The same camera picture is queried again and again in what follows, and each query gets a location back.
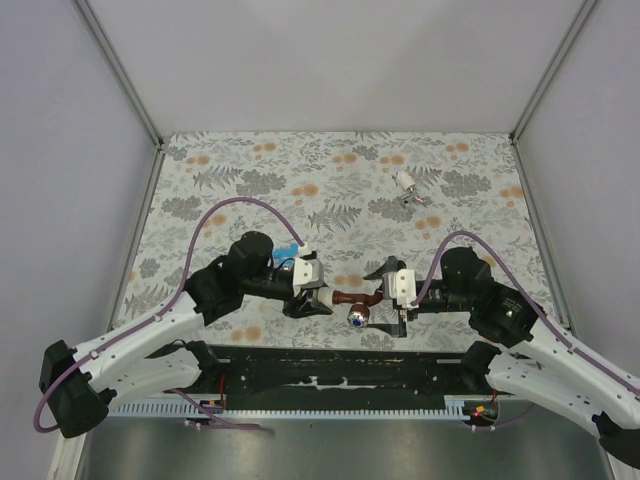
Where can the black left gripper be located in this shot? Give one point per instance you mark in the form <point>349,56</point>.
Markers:
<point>306,307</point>

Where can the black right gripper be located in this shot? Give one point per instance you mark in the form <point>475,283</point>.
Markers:
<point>398,329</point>

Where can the white pipe elbow fitting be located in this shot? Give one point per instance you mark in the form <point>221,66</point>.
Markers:
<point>325,296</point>

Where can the brown faucet chrome knob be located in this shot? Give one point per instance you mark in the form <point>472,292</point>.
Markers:
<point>360,304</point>

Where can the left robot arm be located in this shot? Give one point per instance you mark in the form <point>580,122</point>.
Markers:
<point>81,384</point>

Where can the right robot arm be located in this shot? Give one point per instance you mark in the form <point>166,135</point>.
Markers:
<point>521,351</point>

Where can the blue plastic faucet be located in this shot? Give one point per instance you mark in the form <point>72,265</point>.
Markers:
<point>285,252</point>

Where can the floral patterned table mat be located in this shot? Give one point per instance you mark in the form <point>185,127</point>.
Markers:
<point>336,190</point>

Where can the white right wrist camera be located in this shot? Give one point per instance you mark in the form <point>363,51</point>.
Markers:
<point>400,286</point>

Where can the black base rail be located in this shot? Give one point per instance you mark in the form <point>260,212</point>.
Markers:
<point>275,378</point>

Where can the chrome faucet white handle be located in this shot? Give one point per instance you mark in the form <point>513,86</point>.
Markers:
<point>410,197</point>

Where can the white cable duct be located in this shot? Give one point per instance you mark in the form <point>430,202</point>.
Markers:
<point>180,408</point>

